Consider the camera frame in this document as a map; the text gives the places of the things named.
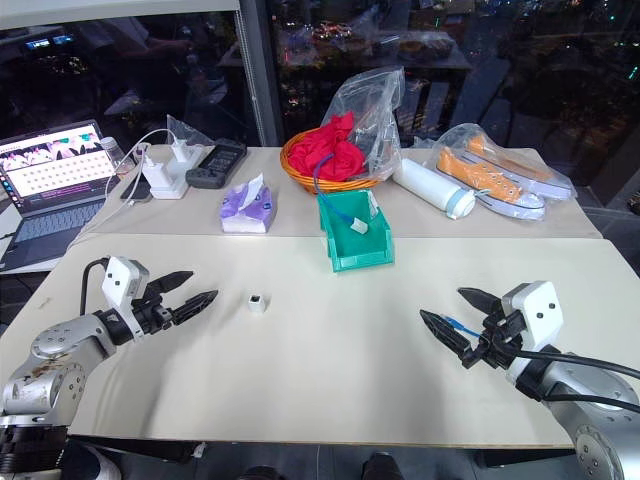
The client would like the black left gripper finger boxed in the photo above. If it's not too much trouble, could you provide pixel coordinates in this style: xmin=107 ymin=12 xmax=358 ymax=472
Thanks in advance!
xmin=144 ymin=270 xmax=196 ymax=302
xmin=171 ymin=288 xmax=220 ymax=327

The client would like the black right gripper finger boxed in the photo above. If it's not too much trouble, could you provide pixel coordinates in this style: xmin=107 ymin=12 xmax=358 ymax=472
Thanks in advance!
xmin=457 ymin=286 xmax=502 ymax=317
xmin=418 ymin=309 xmax=477 ymax=360

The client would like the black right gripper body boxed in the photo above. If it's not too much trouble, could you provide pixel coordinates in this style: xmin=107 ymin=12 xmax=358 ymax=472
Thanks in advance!
xmin=461 ymin=303 xmax=527 ymax=371

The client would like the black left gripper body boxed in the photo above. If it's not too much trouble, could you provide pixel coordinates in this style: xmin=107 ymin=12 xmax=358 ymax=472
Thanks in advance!
xmin=131 ymin=293 xmax=177 ymax=338

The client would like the white power adapter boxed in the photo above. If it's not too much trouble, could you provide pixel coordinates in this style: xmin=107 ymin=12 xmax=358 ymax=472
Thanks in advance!
xmin=142 ymin=168 xmax=192 ymax=201

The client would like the black smartphone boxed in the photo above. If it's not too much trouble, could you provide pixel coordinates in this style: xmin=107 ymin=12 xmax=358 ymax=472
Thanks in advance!
xmin=119 ymin=179 xmax=154 ymax=203

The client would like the purple tissue pack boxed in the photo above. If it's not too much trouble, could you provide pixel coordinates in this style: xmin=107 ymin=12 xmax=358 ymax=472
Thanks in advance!
xmin=219 ymin=172 xmax=277 ymax=235

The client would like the orange canvas shoe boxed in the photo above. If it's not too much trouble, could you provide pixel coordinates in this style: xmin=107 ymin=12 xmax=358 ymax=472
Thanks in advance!
xmin=435 ymin=146 xmax=548 ymax=220
xmin=466 ymin=134 xmax=577 ymax=202

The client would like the dark grey rounded block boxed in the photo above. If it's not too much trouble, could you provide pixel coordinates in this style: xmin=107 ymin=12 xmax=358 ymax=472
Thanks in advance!
xmin=185 ymin=167 xmax=229 ymax=190

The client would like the green plastic bin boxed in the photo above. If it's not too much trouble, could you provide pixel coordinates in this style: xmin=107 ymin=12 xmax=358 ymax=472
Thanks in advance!
xmin=316 ymin=189 xmax=398 ymax=274

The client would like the white bottle with blue cap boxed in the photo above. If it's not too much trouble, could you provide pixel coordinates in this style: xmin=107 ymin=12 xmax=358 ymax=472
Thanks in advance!
xmin=391 ymin=157 xmax=477 ymax=221

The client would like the black handheld device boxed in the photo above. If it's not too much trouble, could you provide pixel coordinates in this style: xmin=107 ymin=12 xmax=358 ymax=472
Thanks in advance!
xmin=197 ymin=139 xmax=249 ymax=175

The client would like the small clear bottle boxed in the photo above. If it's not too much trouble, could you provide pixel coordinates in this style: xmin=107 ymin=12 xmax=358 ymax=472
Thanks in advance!
xmin=100 ymin=136 xmax=124 ymax=177

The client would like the grey laptop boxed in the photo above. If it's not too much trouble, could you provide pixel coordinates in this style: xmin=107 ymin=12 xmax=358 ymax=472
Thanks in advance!
xmin=0 ymin=119 xmax=124 ymax=274

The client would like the dark rounded shape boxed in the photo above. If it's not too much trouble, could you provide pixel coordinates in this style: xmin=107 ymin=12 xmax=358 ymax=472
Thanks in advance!
xmin=361 ymin=450 xmax=404 ymax=480

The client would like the small clear plastic bag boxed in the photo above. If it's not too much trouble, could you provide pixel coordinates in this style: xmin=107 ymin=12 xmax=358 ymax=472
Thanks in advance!
xmin=165 ymin=114 xmax=217 ymax=162

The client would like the clear plastic shoe bag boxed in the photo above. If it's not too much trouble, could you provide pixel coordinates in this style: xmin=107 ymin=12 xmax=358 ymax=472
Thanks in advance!
xmin=428 ymin=122 xmax=578 ymax=221

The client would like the orange wicker basket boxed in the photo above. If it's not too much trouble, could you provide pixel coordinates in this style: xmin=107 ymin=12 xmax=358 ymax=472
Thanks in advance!
xmin=279 ymin=129 xmax=384 ymax=195

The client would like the red cloth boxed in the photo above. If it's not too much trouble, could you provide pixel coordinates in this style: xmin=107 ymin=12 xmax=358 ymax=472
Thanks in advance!
xmin=288 ymin=111 xmax=368 ymax=183

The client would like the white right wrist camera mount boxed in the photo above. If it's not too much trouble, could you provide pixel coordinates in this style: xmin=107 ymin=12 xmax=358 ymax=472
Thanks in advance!
xmin=501 ymin=280 xmax=565 ymax=369

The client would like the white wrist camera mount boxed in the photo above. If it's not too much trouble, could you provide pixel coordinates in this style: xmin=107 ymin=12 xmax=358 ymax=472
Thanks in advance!
xmin=101 ymin=256 xmax=151 ymax=338
xmin=501 ymin=280 xmax=565 ymax=369

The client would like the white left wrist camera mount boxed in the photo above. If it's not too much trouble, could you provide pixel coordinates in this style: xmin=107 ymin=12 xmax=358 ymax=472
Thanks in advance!
xmin=101 ymin=256 xmax=151 ymax=338

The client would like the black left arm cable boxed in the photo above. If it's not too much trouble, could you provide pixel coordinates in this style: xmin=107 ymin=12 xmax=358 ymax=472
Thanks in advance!
xmin=79 ymin=257 xmax=111 ymax=317

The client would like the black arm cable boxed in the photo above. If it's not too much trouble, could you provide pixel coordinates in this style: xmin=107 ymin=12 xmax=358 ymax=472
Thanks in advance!
xmin=79 ymin=257 xmax=111 ymax=317
xmin=514 ymin=349 xmax=640 ymax=407

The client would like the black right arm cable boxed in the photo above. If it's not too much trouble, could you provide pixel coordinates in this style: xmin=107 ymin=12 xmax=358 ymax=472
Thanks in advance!
xmin=514 ymin=349 xmax=640 ymax=407

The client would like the white charging cable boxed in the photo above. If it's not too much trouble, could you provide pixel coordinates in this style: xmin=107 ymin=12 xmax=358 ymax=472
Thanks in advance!
xmin=104 ymin=128 xmax=177 ymax=207

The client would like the blue cable with white connector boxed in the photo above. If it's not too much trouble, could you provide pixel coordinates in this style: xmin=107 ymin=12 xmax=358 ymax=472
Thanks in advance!
xmin=312 ymin=151 xmax=372 ymax=236

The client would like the grey window frame post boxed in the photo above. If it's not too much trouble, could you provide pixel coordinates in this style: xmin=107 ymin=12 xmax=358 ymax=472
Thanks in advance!
xmin=233 ymin=0 xmax=282 ymax=149

